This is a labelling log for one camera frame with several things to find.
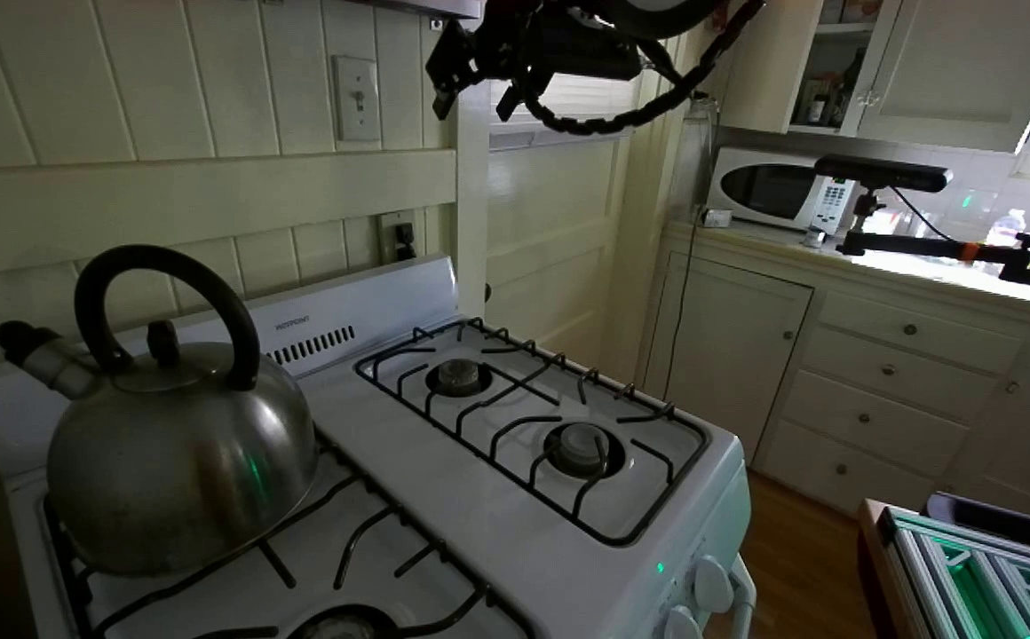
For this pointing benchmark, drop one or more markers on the black stove grate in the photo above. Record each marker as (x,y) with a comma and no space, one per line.
(500,425)
(270,565)

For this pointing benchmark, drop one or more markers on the white switch toggle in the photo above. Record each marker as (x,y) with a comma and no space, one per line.
(358,99)

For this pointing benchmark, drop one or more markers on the black stereo camera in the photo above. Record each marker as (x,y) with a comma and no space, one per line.
(880,174)

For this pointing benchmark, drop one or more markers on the white gas stove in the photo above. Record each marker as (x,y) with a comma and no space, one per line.
(421,507)

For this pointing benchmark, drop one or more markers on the round gas burner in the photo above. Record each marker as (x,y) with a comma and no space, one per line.
(459,378)
(583,449)
(342,623)

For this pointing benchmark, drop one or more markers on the white cabinet door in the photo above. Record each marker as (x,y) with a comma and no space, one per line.
(731,355)

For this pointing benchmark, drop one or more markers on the white stove knob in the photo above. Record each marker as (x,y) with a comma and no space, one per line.
(710,584)
(677,623)

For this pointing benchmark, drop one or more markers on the dark capped white shaker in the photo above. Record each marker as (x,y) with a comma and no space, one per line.
(46,355)

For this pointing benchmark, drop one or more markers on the white light switch plate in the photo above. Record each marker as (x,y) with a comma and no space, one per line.
(358,125)

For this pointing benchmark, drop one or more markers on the wall power outlet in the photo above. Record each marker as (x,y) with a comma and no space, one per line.
(399,238)

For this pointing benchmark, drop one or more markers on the clear plastic bottle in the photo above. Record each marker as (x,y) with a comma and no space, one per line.
(1008,228)

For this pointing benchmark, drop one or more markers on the white wall cabinet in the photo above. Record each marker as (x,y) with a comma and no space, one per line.
(953,71)

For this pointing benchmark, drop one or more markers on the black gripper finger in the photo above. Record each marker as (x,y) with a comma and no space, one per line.
(523,92)
(445,64)

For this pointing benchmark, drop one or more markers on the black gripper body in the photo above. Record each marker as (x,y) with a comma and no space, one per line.
(562,41)

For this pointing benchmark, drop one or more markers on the white cabinet drawer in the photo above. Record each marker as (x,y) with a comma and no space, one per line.
(876,420)
(846,465)
(905,375)
(928,324)

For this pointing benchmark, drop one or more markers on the white base cabinet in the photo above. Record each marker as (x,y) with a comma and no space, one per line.
(872,393)

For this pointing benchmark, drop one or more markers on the white microwave oven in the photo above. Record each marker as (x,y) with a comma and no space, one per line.
(767,189)

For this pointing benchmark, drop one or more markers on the green white plastic rack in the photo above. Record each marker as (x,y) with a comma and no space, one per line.
(979,578)

